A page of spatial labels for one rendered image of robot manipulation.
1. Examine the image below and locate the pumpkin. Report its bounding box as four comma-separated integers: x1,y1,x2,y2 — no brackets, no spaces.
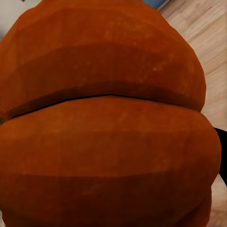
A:
0,0,222,227

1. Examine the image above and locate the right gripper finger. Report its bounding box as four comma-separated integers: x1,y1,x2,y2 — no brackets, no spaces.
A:
215,128,227,186

